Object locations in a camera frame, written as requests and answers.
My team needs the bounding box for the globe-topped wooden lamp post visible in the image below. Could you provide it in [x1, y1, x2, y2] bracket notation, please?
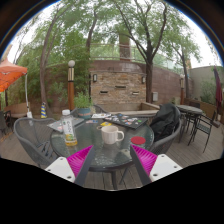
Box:
[67, 59, 76, 112]

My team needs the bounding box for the black metal patio chair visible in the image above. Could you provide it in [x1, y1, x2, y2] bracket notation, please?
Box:
[188, 111, 218, 154]

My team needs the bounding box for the grey chair holding jacket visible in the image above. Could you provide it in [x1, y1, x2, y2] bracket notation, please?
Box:
[148, 118, 183, 156]

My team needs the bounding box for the blue yellow striped cone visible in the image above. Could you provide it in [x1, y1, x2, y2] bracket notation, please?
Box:
[40, 101, 48, 119]

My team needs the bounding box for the black jacket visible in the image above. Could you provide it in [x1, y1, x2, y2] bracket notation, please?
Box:
[149, 102, 182, 143]

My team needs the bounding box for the green plant in blue pot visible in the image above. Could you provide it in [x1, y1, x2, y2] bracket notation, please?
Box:
[73, 91, 95, 120]

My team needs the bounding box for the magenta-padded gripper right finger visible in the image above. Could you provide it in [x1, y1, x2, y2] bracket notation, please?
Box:
[129, 144, 184, 186]

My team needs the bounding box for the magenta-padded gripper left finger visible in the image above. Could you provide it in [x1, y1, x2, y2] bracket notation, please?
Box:
[44, 144, 98, 188]

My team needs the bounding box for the orange canopy tent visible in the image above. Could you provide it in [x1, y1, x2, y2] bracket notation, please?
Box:
[0, 58, 33, 118]

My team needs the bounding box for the grey mesh patio chair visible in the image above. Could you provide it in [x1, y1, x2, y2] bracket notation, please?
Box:
[93, 104, 108, 115]
[13, 117, 59, 169]

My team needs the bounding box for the closed dark red umbrella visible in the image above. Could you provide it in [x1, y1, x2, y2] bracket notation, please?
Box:
[213, 66, 224, 116]

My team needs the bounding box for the white printed booklet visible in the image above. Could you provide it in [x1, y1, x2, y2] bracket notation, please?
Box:
[91, 113, 112, 120]

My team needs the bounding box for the black laptop with stickers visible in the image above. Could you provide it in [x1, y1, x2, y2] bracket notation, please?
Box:
[103, 114, 149, 130]

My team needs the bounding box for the dark patio chair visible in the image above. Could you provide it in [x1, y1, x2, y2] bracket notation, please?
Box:
[0, 110, 13, 136]

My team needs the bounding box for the grey laptop with stickers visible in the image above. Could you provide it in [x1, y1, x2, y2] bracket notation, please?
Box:
[46, 117, 86, 133]

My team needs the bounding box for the dark round patio table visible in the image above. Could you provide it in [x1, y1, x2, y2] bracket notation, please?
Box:
[176, 104, 204, 146]

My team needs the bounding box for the white ribbed mug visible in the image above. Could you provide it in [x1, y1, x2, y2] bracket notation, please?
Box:
[100, 125, 125, 145]

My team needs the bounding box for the clear drink bottle white cap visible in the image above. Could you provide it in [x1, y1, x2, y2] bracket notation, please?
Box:
[61, 109, 78, 147]

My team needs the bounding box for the wooden lamp post by wall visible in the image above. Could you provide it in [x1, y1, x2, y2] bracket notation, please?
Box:
[179, 73, 186, 105]

